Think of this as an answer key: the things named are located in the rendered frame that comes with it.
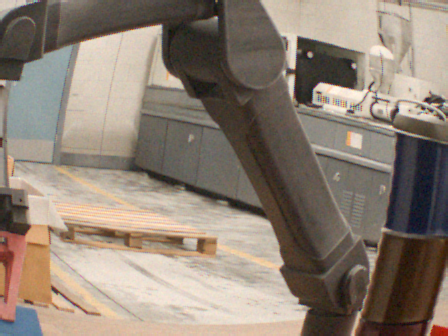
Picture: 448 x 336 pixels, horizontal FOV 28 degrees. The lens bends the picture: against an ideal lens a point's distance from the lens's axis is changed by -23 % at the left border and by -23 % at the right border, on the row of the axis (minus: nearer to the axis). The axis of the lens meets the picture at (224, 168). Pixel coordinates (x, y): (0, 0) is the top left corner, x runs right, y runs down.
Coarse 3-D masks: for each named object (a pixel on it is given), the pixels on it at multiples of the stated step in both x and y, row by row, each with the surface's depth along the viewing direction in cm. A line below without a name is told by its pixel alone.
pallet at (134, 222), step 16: (64, 208) 736; (80, 208) 754; (96, 208) 771; (112, 208) 791; (128, 208) 803; (64, 224) 672; (80, 224) 679; (96, 224) 693; (112, 224) 710; (128, 224) 727; (144, 224) 739; (160, 224) 751; (176, 224) 768; (64, 240) 674; (80, 240) 685; (128, 240) 702; (144, 240) 756; (160, 240) 763; (176, 240) 770; (208, 240) 728; (208, 256) 731
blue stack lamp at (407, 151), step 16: (400, 144) 34; (416, 144) 33; (432, 144) 33; (400, 160) 34; (416, 160) 33; (432, 160) 33; (400, 176) 34; (416, 176) 33; (432, 176) 33; (400, 192) 34; (416, 192) 33; (432, 192) 33; (400, 208) 34; (416, 208) 33; (432, 208) 33; (384, 224) 35; (400, 224) 34; (416, 224) 33; (432, 224) 33
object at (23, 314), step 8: (16, 312) 68; (24, 312) 69; (32, 312) 69; (0, 320) 67; (16, 320) 68; (24, 320) 68; (32, 320) 69; (0, 328) 66; (8, 328) 67; (16, 328) 67; (24, 328) 68; (32, 328) 68; (40, 328) 69
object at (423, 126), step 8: (400, 120) 34; (408, 120) 34; (416, 120) 33; (424, 120) 33; (432, 120) 33; (440, 120) 34; (400, 128) 34; (408, 128) 33; (416, 128) 33; (424, 128) 33; (432, 128) 33; (440, 128) 33; (424, 136) 33; (432, 136) 33; (440, 136) 33
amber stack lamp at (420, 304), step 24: (384, 240) 34; (408, 240) 33; (432, 240) 33; (384, 264) 34; (408, 264) 33; (432, 264) 33; (384, 288) 34; (408, 288) 33; (432, 288) 34; (360, 312) 35; (384, 312) 34; (408, 312) 33; (432, 312) 34
